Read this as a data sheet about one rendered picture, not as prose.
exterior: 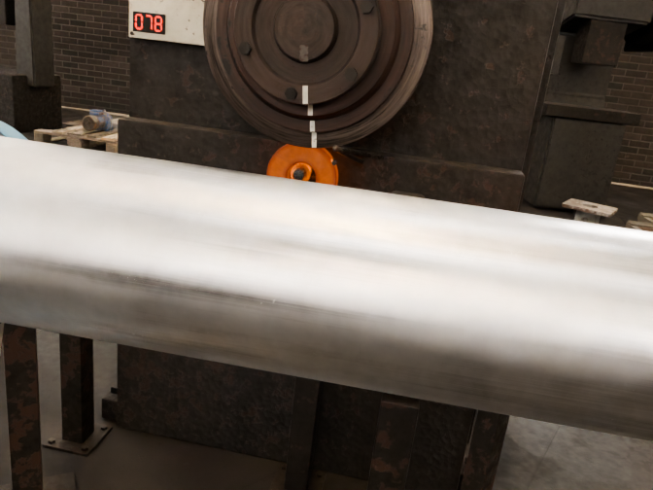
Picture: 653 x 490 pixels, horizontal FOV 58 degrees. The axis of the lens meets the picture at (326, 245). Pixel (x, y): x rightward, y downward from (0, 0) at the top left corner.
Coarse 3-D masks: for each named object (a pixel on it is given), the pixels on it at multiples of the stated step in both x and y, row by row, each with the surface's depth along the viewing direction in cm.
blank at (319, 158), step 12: (288, 144) 128; (276, 156) 129; (288, 156) 128; (300, 156) 128; (312, 156) 127; (324, 156) 127; (276, 168) 130; (288, 168) 129; (324, 168) 128; (336, 168) 129; (324, 180) 129; (336, 180) 129
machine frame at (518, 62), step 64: (448, 0) 127; (512, 0) 124; (192, 64) 141; (448, 64) 130; (512, 64) 128; (128, 128) 142; (192, 128) 140; (384, 128) 137; (448, 128) 134; (512, 128) 132; (448, 192) 133; (512, 192) 130; (128, 384) 164; (192, 384) 160; (256, 384) 156; (256, 448) 162; (320, 448) 158; (448, 448) 151
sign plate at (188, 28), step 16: (144, 0) 136; (160, 0) 136; (176, 0) 135; (192, 0) 134; (144, 16) 137; (160, 16) 136; (176, 16) 136; (192, 16) 135; (144, 32) 138; (160, 32) 137; (176, 32) 137; (192, 32) 136
